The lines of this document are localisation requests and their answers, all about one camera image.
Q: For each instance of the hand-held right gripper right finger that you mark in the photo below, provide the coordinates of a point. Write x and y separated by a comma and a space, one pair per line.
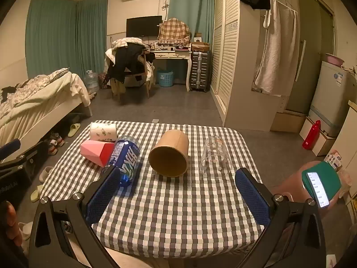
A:
251, 195

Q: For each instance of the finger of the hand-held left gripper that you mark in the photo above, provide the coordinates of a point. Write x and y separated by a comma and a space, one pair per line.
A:
9, 147

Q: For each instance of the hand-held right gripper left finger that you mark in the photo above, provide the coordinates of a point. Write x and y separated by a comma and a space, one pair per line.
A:
101, 195

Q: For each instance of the brown paper cup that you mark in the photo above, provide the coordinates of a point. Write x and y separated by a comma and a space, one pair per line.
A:
174, 145

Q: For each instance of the pink faceted cup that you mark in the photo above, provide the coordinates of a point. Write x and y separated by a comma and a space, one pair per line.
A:
93, 150

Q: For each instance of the clear glass cup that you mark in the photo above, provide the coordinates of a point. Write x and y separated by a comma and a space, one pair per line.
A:
216, 156

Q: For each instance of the white printed cup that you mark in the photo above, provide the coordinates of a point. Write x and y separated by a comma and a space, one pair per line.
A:
102, 132

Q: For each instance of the person's left hand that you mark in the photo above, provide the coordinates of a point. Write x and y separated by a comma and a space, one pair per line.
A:
11, 223

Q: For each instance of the green slipper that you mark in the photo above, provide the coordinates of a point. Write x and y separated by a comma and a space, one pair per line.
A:
36, 194

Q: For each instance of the white slipper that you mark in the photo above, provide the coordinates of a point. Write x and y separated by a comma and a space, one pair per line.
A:
46, 174

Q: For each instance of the pink plastic stool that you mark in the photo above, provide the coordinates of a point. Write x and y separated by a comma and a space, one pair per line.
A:
290, 184

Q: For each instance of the blue drink bottle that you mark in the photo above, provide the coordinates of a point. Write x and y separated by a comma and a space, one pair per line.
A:
127, 159

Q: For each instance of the sneakers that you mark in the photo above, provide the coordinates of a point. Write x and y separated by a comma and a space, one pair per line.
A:
55, 143

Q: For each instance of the bed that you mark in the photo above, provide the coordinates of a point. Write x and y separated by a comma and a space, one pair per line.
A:
50, 100

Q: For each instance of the floral blanket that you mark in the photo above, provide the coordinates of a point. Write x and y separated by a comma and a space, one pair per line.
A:
33, 88

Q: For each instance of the smartphone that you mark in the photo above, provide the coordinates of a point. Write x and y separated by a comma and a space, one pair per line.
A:
318, 188

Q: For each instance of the grey checkered tablecloth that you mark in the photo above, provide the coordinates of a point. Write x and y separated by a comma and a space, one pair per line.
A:
173, 215

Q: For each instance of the green phone holder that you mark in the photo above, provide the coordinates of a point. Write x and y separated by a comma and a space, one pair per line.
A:
330, 177

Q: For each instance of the red thermos bottle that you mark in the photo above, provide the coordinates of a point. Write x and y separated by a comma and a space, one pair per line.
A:
311, 136

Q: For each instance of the white storage box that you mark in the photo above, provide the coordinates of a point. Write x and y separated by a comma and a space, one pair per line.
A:
322, 142

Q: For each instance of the colourful small carton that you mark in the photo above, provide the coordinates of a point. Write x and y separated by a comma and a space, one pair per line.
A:
335, 159

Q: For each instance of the large water jug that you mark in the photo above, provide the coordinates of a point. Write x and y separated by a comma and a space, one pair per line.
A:
91, 83

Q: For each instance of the white side cabinet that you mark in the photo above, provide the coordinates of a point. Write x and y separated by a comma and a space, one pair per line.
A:
348, 150

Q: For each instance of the wide green curtain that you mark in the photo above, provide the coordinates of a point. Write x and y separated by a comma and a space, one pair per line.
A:
61, 36

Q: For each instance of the wooden chair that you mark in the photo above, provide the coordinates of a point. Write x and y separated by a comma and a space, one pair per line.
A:
139, 78

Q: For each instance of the small white fridge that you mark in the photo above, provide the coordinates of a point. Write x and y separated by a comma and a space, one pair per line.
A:
329, 97

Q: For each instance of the blue plastic basket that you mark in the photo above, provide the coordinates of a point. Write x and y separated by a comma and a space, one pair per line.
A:
165, 78

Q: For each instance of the white louvred wardrobe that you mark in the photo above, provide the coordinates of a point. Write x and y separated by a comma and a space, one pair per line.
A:
239, 61

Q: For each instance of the silver suitcase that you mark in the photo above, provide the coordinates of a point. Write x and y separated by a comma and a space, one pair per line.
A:
199, 71

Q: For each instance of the pile of dark clothes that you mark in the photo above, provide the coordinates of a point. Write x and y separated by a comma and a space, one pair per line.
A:
127, 58

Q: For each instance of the white hanging towel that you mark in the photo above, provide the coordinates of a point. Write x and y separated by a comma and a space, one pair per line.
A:
274, 50

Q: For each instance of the frosted glass door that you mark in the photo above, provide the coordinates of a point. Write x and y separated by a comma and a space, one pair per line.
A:
315, 61

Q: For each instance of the brown cardboard box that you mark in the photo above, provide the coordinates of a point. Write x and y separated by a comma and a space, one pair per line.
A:
200, 46

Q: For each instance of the white desk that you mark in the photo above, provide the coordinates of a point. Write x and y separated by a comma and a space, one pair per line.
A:
173, 54

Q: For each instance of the pink basin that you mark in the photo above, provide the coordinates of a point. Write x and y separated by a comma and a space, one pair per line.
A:
334, 58

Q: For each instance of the black television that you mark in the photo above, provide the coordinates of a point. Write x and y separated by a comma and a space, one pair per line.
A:
143, 26

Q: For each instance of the plaid cloth cover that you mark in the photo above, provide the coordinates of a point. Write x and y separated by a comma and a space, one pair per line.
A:
173, 30

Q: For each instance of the narrow green curtain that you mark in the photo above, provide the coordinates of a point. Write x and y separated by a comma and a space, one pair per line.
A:
192, 8

